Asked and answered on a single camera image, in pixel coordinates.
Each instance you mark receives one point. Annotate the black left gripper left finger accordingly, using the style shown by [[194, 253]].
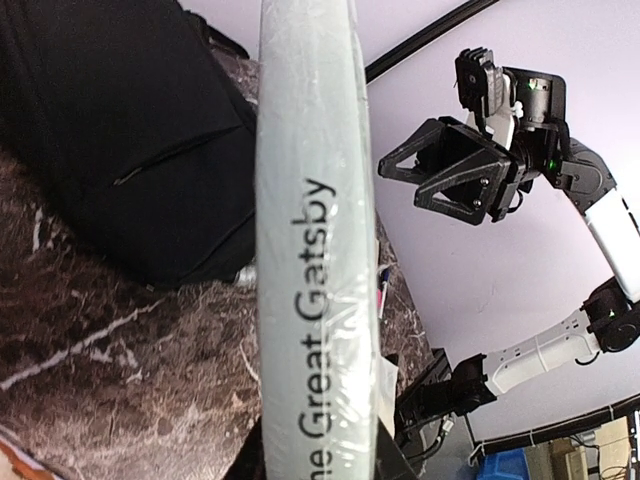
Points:
[[249, 464]]

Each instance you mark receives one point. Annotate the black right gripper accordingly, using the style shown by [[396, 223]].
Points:
[[470, 189]]

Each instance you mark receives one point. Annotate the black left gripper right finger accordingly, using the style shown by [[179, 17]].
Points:
[[391, 463]]

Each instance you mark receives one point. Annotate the pale green hardcover book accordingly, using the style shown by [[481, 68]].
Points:
[[316, 245]]

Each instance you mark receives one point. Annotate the black student backpack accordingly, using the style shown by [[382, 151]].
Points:
[[142, 141]]

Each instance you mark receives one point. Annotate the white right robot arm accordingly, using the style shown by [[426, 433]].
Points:
[[482, 288]]

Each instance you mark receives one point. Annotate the pink highlighter marker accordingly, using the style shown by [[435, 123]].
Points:
[[381, 301]]

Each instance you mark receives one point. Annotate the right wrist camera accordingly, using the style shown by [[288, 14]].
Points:
[[507, 102]]

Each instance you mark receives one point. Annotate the black right frame post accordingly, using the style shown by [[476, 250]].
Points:
[[425, 36]]

